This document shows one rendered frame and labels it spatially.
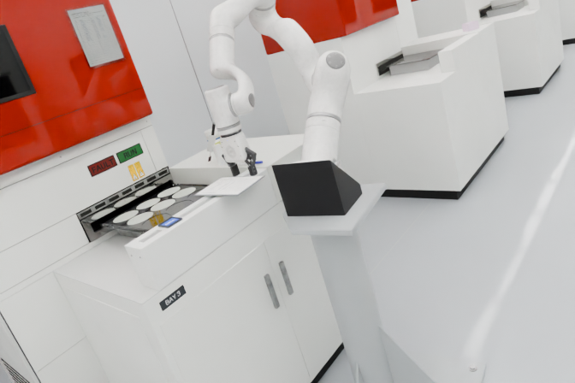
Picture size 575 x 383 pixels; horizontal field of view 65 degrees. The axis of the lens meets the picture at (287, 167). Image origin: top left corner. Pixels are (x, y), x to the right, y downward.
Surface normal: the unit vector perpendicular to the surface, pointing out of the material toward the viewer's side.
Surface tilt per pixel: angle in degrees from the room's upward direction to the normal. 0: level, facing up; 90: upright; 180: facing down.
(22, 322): 90
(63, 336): 90
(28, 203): 90
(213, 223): 90
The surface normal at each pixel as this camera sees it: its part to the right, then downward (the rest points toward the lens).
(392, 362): -0.48, 0.40
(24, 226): 0.74, -0.01
